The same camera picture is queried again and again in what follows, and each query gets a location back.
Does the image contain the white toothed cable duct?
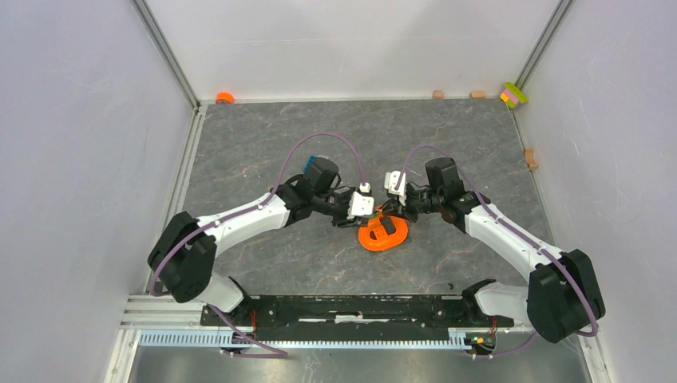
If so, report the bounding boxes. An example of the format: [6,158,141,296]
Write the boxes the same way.
[139,330,471,351]

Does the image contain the orange cap at wall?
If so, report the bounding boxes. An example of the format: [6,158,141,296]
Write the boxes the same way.
[215,92,235,105]

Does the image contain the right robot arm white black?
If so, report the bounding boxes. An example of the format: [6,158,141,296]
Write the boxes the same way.
[382,157,606,343]

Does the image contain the wooden block right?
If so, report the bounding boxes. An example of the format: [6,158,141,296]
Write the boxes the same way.
[469,90,487,99]

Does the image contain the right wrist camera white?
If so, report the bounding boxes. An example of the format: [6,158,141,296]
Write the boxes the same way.
[384,171,406,206]

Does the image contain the wooden arch piece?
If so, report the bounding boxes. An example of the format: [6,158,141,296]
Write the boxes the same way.
[524,148,539,172]

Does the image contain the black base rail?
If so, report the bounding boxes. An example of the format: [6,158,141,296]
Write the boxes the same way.
[225,294,514,342]

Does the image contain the orange ring toy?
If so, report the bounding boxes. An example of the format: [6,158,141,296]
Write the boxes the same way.
[358,205,409,252]

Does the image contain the green pink brick stack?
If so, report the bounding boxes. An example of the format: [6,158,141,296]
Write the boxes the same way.
[499,82,529,109]

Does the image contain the wooden block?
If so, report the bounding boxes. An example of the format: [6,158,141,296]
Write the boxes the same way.
[469,90,487,99]
[431,89,445,100]

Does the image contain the blue grey toy brick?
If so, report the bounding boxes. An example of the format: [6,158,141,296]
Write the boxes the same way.
[303,156,317,174]

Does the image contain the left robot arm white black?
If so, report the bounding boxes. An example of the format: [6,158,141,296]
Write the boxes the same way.
[148,157,374,326]

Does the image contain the wooden block left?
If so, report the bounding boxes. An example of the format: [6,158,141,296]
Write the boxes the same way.
[431,89,445,100]

